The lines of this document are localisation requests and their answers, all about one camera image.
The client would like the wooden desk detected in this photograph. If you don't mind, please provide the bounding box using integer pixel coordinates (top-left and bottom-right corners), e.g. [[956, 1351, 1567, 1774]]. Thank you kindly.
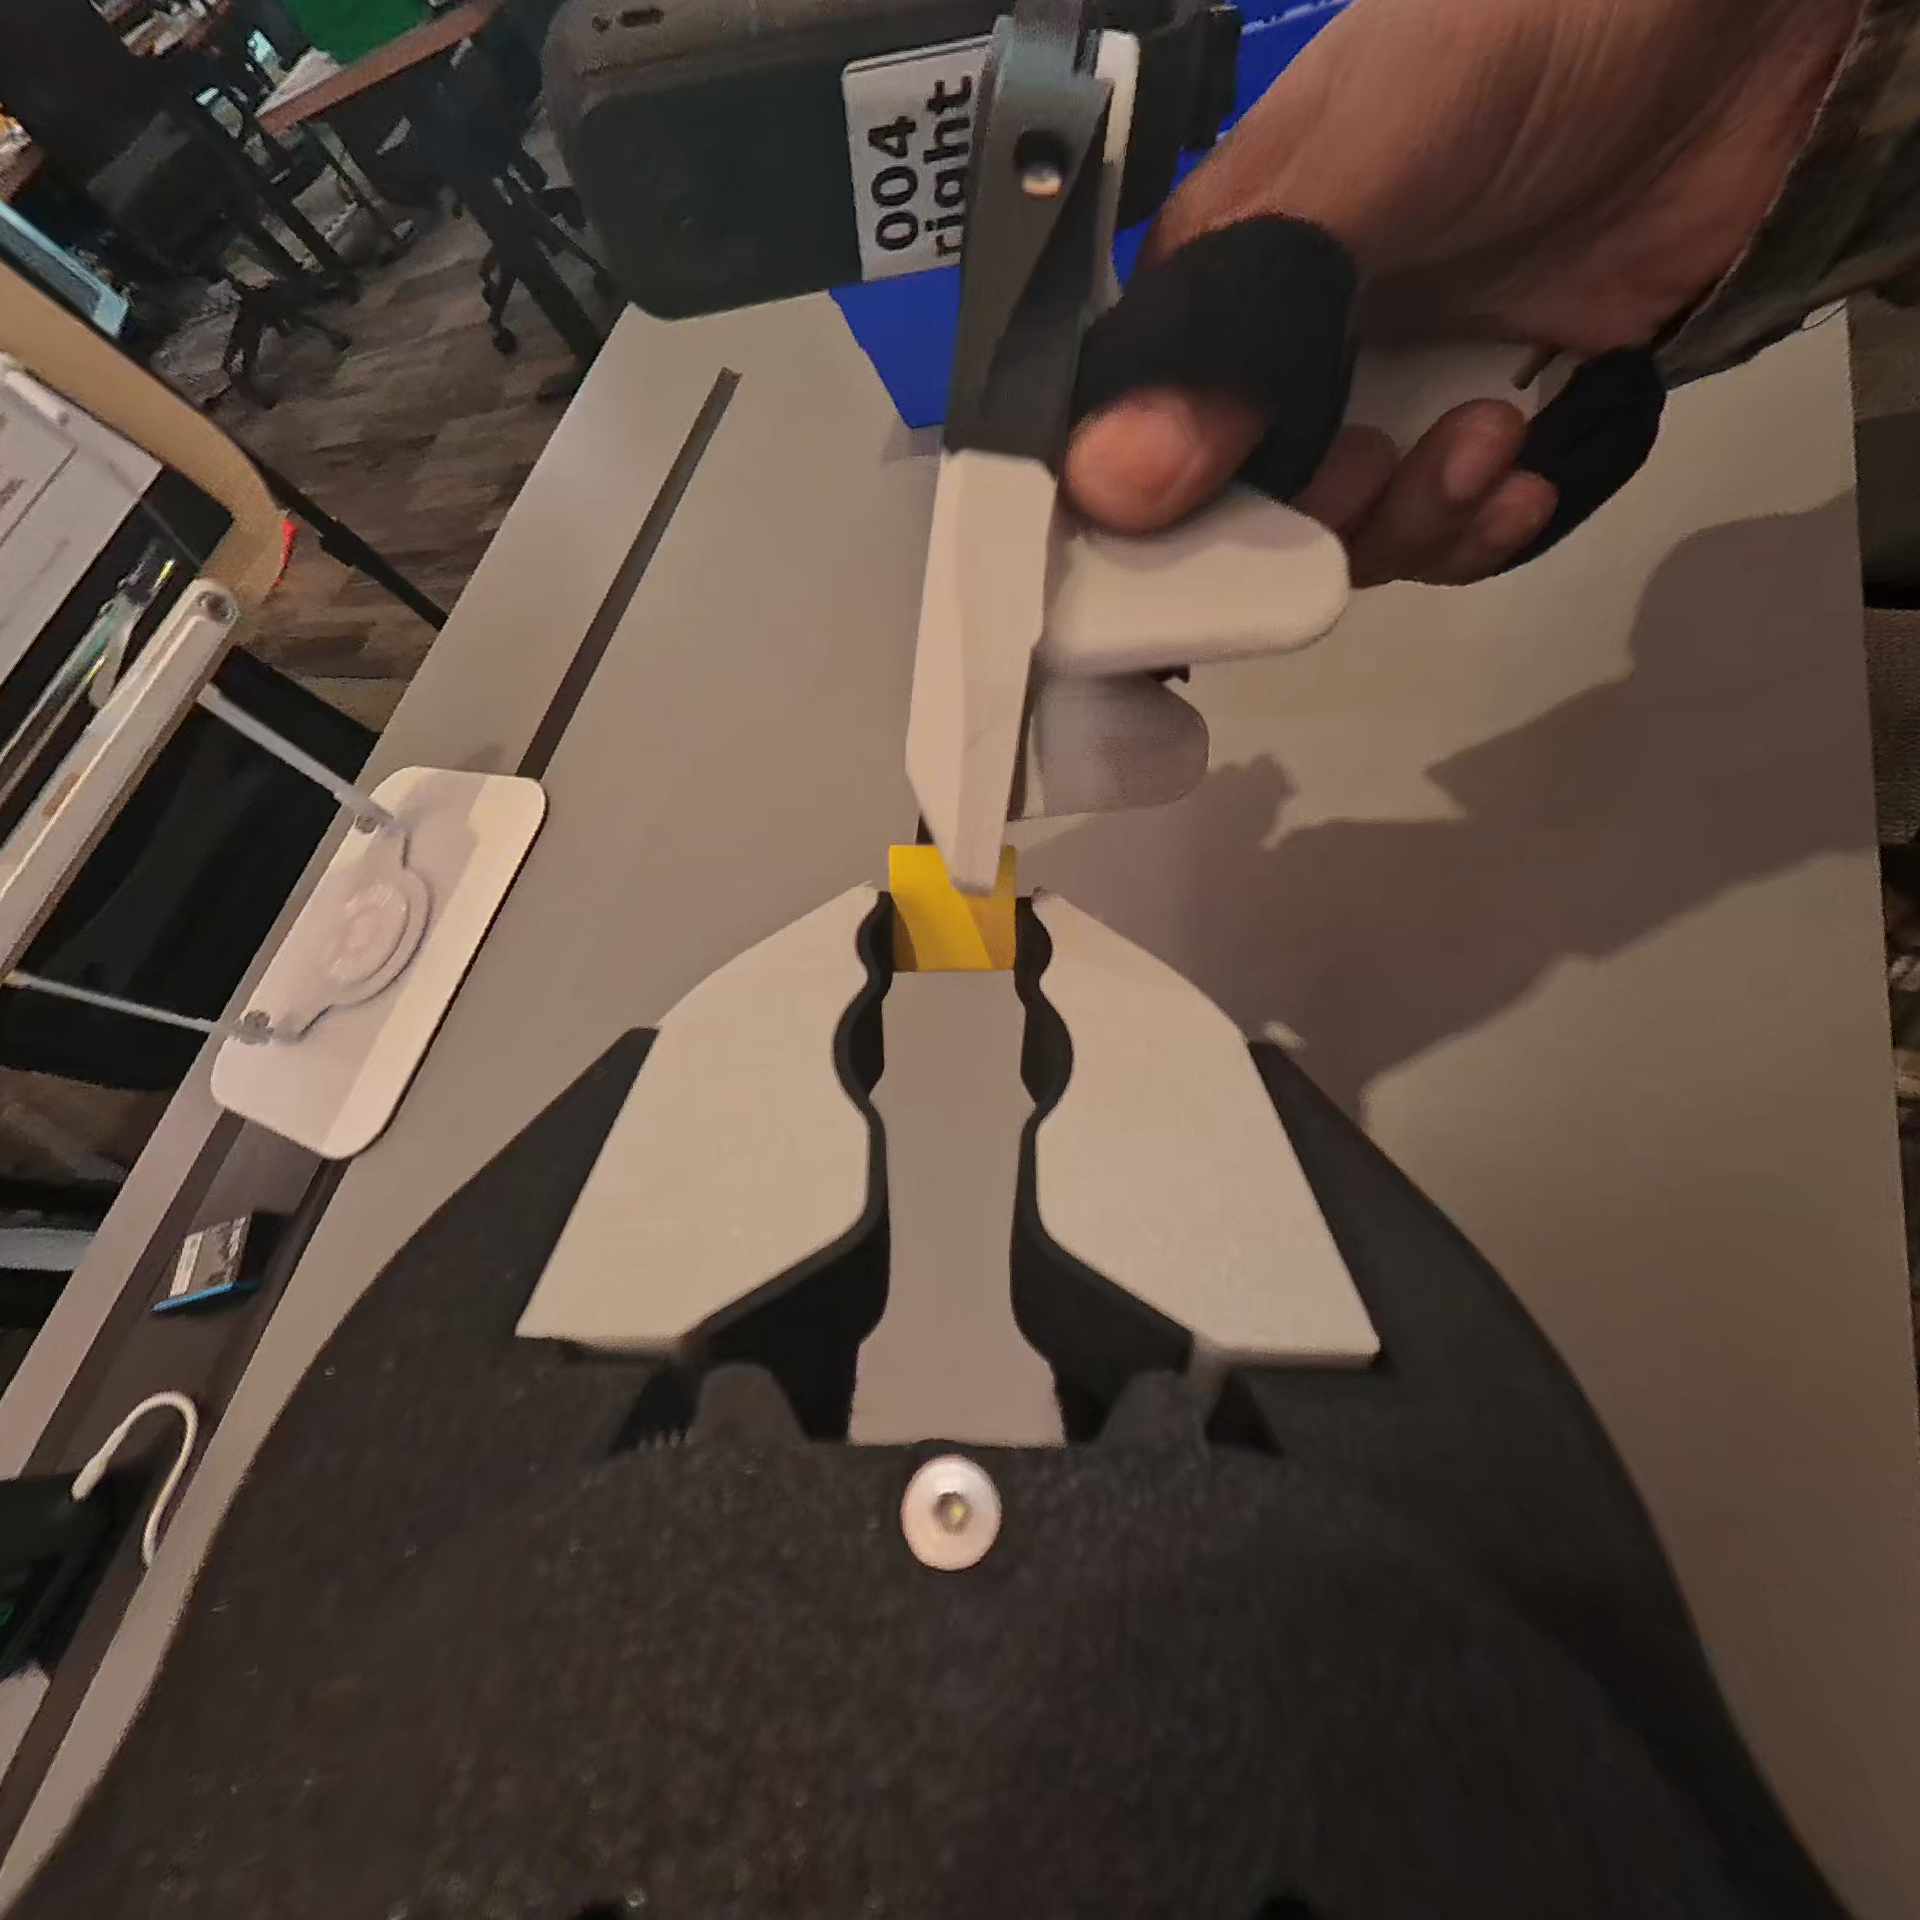
[[256, 0, 611, 374]]

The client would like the green plastic crate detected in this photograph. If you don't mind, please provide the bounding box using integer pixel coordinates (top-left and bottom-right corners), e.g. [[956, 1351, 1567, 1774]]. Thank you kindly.
[[277, 0, 449, 63]]

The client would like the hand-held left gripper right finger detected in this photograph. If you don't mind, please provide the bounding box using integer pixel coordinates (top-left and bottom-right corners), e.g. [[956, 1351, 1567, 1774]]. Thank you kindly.
[[1008, 887, 1381, 1388]]

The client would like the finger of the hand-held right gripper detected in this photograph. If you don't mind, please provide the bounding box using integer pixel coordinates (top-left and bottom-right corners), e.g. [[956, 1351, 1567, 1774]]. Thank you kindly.
[[903, 447, 1083, 898]]

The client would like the person's right hand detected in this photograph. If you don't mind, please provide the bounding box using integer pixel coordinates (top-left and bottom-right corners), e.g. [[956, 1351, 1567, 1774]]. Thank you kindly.
[[1058, 0, 1869, 587]]

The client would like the yellow cube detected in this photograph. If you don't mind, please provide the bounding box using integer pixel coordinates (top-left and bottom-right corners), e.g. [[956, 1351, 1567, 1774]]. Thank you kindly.
[[886, 844, 1022, 976]]

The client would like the white tablet stand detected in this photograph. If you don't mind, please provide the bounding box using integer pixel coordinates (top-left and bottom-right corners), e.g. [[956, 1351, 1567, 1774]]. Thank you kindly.
[[0, 586, 547, 1162]]

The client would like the blue plastic bin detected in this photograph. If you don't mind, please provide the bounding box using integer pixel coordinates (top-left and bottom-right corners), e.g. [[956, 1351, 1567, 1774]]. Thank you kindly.
[[828, 0, 1350, 430]]

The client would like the white cable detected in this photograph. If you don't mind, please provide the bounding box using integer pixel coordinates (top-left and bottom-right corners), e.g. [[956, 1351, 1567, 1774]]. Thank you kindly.
[[67, 1392, 201, 1565]]

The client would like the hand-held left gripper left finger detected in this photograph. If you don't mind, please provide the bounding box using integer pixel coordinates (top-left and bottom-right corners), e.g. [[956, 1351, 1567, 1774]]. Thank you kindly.
[[513, 883, 890, 1365]]

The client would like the small black blue-edged device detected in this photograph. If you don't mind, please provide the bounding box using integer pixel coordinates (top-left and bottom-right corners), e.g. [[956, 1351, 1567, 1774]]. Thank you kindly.
[[150, 1210, 279, 1316]]

